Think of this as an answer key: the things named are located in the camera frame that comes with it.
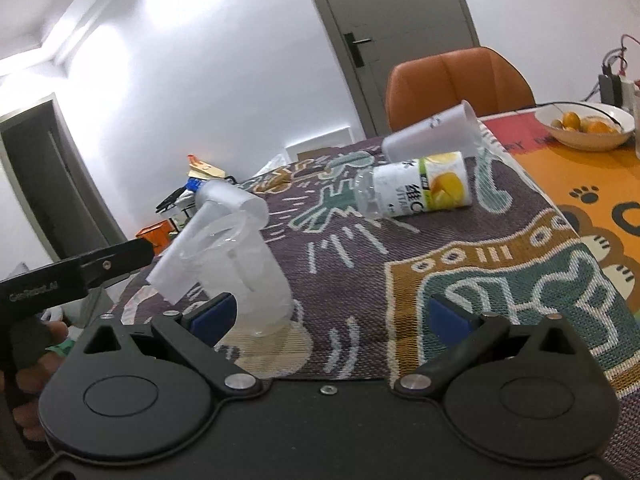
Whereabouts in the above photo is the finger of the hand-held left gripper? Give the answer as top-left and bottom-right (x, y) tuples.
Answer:
(80, 237), (157, 290)

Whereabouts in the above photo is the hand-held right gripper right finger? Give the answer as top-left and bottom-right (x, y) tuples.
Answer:
(394, 294), (588, 401)

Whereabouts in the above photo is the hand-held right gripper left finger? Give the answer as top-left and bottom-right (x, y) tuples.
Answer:
(75, 292), (263, 401)

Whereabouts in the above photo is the frosted white plastic cup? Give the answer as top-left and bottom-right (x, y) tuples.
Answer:
(194, 180), (269, 227)
(149, 209), (246, 307)

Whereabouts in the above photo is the clear plastic cup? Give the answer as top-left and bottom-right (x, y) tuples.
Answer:
(177, 212), (296, 337)

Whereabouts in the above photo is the white paper cup far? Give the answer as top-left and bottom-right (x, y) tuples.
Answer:
(382, 99), (482, 162)

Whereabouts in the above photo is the person's left hand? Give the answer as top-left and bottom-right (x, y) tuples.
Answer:
(0, 321), (69, 443)

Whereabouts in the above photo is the orange box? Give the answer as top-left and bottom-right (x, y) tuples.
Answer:
(135, 222), (175, 257)

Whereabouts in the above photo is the brown patterned woven mat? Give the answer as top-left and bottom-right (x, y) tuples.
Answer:
(117, 125), (640, 401)

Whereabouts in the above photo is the dark door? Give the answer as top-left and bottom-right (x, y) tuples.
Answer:
(0, 92), (128, 281)

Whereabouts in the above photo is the yellow paper tag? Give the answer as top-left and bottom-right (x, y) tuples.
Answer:
(187, 154), (227, 181)

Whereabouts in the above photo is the yellow label plastic bottle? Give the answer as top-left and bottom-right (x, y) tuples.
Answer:
(352, 151), (474, 220)

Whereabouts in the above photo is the orange printed table mat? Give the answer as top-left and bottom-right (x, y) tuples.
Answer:
(480, 107), (640, 321)

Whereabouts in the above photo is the white ceramic bowl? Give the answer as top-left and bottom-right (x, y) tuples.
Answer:
(534, 101), (636, 151)

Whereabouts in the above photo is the orange leather chair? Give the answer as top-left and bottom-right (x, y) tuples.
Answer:
(385, 46), (536, 133)

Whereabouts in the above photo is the black power adapter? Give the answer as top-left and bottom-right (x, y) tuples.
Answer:
(598, 73), (622, 107)

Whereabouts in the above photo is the grey door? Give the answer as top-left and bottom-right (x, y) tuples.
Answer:
(295, 0), (482, 142)

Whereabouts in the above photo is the black door handle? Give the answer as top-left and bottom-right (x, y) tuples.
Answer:
(343, 32), (374, 67)

